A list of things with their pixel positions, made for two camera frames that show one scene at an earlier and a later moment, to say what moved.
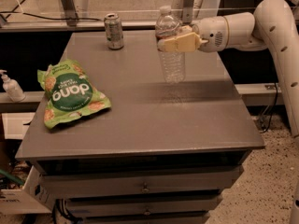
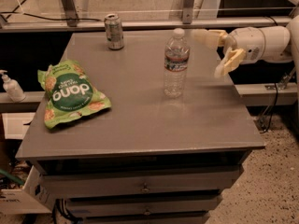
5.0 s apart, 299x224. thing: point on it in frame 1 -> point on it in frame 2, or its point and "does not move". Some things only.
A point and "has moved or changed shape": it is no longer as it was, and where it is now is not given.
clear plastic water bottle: x=173 y=64 has moved or changed shape
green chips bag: x=69 y=92 does not move
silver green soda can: x=113 y=31 does not move
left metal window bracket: x=68 y=0 does not move
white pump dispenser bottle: x=11 y=88 does not move
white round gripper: x=212 y=34 -> x=247 y=43
